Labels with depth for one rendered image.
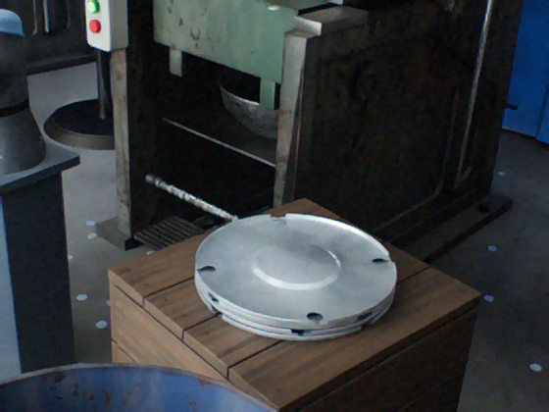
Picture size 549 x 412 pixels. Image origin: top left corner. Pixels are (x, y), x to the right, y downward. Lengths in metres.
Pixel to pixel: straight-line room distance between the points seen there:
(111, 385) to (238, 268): 0.38
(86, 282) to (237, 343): 0.82
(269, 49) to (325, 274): 0.53
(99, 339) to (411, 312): 0.72
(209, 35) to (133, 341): 0.68
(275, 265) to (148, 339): 0.21
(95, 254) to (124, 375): 1.11
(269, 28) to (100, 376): 0.86
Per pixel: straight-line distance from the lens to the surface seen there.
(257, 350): 1.01
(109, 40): 1.66
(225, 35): 1.56
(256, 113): 1.66
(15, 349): 1.38
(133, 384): 0.80
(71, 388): 0.81
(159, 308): 1.09
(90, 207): 2.10
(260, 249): 1.16
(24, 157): 1.25
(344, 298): 1.08
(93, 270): 1.83
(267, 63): 1.50
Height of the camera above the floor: 0.97
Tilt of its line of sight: 28 degrees down
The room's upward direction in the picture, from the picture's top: 4 degrees clockwise
